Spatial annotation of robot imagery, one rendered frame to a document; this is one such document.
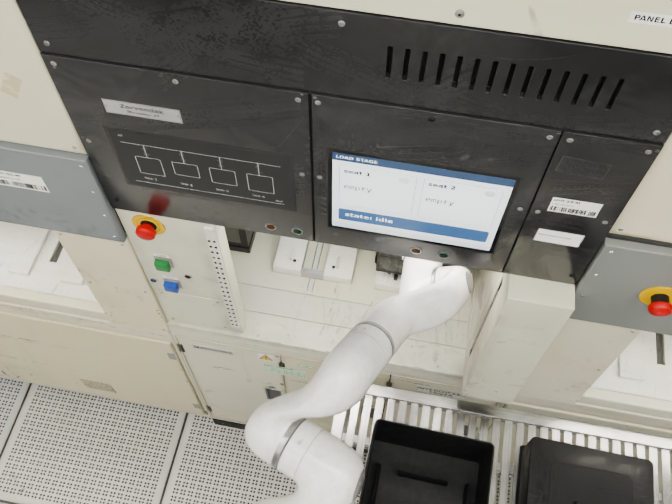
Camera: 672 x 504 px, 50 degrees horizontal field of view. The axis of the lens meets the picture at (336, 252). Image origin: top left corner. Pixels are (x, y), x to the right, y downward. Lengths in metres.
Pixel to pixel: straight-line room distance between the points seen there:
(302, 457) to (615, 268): 0.62
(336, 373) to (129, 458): 1.61
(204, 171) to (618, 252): 0.70
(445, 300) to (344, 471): 0.39
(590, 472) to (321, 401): 0.82
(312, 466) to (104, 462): 1.58
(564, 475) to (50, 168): 1.29
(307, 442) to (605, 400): 0.88
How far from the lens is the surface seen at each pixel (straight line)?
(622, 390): 1.92
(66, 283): 2.05
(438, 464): 1.86
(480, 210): 1.19
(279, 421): 1.26
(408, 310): 1.38
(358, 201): 1.21
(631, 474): 1.88
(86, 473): 2.76
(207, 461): 2.67
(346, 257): 1.91
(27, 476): 2.82
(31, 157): 1.38
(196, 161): 1.22
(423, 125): 1.04
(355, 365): 1.21
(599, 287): 1.37
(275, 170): 1.18
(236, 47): 1.00
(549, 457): 1.82
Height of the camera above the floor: 2.56
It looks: 60 degrees down
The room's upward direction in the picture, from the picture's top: 1 degrees clockwise
